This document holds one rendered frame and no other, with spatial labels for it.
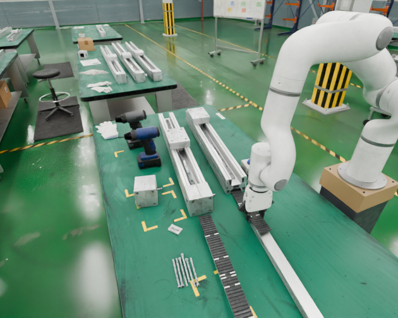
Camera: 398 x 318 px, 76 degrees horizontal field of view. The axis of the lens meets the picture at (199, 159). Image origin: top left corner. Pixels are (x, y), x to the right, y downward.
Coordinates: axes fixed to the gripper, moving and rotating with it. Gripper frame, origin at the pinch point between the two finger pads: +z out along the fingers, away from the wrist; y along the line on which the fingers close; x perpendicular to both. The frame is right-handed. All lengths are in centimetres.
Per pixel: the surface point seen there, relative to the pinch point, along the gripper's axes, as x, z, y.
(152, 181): 26.0, -5.6, -36.6
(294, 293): -31.1, 1.0, -2.1
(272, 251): -16.4, 0.9, -1.0
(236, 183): 19.4, -0.6, 0.3
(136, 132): 52, -17, -40
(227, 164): 35.2, -0.6, 1.7
